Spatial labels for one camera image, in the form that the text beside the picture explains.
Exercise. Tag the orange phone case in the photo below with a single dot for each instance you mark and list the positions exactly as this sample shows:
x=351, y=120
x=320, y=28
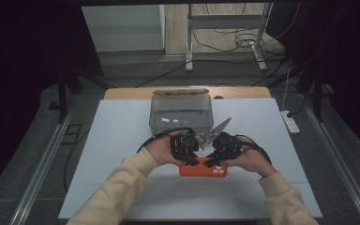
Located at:
x=200, y=171

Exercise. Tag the transparent grey storage box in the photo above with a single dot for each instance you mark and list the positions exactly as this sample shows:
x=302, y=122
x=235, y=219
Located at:
x=181, y=109

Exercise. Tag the white table mat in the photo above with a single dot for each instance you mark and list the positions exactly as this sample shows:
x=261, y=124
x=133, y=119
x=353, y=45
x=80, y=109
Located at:
x=106, y=134

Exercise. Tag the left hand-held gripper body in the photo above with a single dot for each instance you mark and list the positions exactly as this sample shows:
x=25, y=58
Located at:
x=184, y=145

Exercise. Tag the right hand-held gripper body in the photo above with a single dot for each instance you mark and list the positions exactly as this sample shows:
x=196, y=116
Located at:
x=228, y=146

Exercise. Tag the aluminium floor rail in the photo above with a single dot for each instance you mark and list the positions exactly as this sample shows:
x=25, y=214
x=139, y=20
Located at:
x=340, y=162
x=40, y=165

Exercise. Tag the grey metal stand frame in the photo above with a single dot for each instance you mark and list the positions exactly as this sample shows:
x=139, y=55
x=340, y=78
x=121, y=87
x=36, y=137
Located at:
x=189, y=37

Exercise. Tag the black stand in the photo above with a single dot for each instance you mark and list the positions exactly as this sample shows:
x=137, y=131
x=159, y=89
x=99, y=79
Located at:
x=318, y=97
x=63, y=93

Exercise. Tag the person's right hand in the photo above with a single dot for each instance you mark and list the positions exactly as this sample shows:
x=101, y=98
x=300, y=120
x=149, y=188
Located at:
x=251, y=157

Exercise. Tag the white cabinet panel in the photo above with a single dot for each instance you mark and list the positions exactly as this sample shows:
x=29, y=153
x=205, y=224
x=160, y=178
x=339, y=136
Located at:
x=122, y=28

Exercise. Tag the person's left hand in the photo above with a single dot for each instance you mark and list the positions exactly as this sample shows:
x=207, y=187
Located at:
x=161, y=151

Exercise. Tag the white power strip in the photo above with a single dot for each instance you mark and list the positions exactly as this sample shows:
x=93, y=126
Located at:
x=290, y=122

